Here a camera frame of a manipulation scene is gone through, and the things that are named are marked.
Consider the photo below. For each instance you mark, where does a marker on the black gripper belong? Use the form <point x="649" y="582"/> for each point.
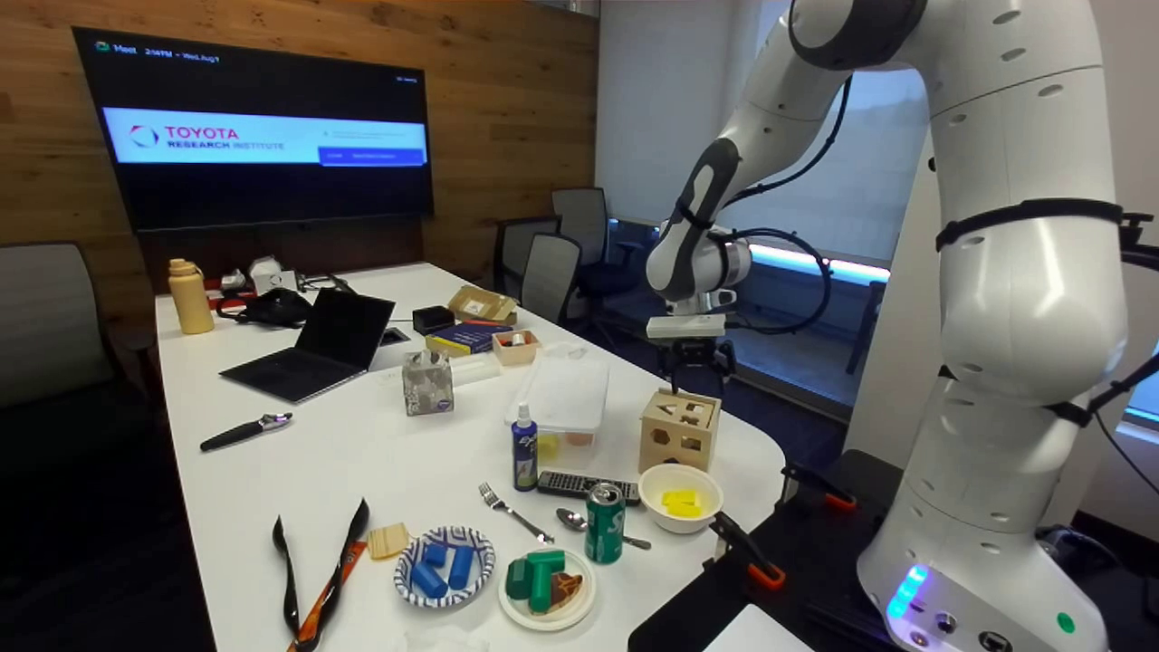
<point x="696" y="353"/>

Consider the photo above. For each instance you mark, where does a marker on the wooden shape sorter box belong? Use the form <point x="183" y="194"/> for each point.
<point x="678" y="432"/>

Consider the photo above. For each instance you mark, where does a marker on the blue spray bottle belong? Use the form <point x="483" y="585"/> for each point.
<point x="524" y="451"/>

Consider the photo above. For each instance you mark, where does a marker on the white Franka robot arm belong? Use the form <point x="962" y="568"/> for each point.
<point x="1026" y="303"/>

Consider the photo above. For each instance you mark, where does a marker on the brown cardboard box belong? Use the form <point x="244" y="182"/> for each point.
<point x="483" y="305"/>

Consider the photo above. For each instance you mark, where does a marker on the brown toy food piece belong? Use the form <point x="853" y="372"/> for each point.
<point x="568" y="586"/>

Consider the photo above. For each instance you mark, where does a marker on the green toy cup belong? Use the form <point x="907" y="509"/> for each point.
<point x="533" y="582"/>

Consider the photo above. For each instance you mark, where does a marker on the small black box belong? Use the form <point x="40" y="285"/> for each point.
<point x="431" y="320"/>

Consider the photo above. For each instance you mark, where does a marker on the blue toy cup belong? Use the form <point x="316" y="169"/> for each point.
<point x="427" y="578"/>
<point x="461" y="566"/>

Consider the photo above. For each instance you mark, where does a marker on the tan plastic bottle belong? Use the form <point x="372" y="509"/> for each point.
<point x="188" y="303"/>

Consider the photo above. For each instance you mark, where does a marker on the translucent white plastic tray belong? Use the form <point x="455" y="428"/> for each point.
<point x="567" y="391"/>

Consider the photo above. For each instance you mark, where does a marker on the white bowl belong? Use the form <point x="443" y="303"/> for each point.
<point x="658" y="509"/>

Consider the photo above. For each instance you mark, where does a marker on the black orange clamp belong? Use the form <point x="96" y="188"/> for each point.
<point x="739" y="543"/>
<point x="818" y="487"/>

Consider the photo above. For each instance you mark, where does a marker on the green soda can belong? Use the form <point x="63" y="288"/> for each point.
<point x="606" y="525"/>

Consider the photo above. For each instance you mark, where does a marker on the black remote control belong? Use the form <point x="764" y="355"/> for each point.
<point x="564" y="487"/>

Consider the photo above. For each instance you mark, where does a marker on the light gray office chair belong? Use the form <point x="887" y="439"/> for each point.
<point x="553" y="279"/>

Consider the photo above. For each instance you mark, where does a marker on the small wooden tray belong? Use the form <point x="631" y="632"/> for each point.
<point x="514" y="350"/>

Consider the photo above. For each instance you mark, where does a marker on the silver spoon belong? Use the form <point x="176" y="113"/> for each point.
<point x="568" y="518"/>

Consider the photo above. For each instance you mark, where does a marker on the gray mesh office chair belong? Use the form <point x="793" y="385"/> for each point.
<point x="585" y="222"/>

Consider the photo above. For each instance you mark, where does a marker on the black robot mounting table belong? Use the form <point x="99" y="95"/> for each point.
<point x="818" y="566"/>

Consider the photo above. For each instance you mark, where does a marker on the dark office chair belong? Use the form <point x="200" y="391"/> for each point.
<point x="513" y="254"/>

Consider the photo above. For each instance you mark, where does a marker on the silver fork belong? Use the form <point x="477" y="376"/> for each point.
<point x="513" y="513"/>

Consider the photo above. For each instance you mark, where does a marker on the white paper sheet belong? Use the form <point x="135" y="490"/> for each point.
<point x="756" y="635"/>

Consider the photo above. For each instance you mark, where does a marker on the plain white plate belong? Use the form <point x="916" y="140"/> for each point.
<point x="543" y="615"/>

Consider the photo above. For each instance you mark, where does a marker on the blue patterned plate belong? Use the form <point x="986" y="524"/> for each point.
<point x="443" y="600"/>

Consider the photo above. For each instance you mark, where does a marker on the beige square cracker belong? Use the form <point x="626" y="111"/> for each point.
<point x="389" y="542"/>

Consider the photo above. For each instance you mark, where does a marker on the black laptop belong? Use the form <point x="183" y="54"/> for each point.
<point x="314" y="350"/>

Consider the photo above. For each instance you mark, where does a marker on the black orange tongs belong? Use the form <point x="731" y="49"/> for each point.
<point x="325" y="600"/>

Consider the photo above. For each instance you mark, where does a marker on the white rounded device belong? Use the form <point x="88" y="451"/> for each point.
<point x="273" y="277"/>

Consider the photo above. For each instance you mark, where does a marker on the black marker pen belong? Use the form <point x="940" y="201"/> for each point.
<point x="235" y="432"/>

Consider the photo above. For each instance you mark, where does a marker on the red flat item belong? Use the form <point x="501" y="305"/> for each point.
<point x="227" y="303"/>

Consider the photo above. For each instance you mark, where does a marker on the large gray padded chair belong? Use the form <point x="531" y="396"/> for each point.
<point x="57" y="328"/>

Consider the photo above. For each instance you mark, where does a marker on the white wrist camera unit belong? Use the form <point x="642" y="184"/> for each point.
<point x="686" y="328"/>

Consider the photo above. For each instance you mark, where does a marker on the black camera on stand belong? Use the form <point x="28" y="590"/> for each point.
<point x="1143" y="227"/>

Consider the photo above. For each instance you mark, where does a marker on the large wall TV screen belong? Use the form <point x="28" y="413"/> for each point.
<point x="239" y="83"/>

